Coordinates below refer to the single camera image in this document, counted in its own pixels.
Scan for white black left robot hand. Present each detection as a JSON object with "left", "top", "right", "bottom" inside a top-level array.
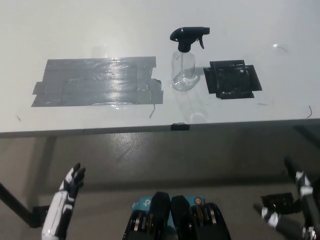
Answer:
[{"left": 41, "top": 162, "right": 86, "bottom": 238}]

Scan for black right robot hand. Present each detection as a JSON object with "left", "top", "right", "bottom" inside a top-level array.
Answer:
[{"left": 252, "top": 156, "right": 320, "bottom": 240}]

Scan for black spray trigger lid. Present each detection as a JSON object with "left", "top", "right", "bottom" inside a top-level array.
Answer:
[{"left": 169, "top": 26, "right": 211, "bottom": 53}]

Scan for black tape patch on desk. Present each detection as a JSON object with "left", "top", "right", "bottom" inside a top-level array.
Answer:
[{"left": 202, "top": 59, "right": 263, "bottom": 100}]

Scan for clear plastic spray bottle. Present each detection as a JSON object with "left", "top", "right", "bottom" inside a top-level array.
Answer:
[{"left": 170, "top": 48, "right": 200, "bottom": 91}]

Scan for black table leg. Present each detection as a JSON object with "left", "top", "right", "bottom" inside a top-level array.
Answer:
[{"left": 0, "top": 181, "right": 48, "bottom": 230}]

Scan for teal cardboard box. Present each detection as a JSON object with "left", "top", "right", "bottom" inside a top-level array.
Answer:
[{"left": 131, "top": 194, "right": 206, "bottom": 228}]

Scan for thin looped thread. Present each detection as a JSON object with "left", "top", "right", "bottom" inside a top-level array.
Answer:
[{"left": 272, "top": 44, "right": 289, "bottom": 55}]

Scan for grey duct tape patch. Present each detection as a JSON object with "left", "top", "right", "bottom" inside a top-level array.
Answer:
[{"left": 30, "top": 56, "right": 164, "bottom": 108}]

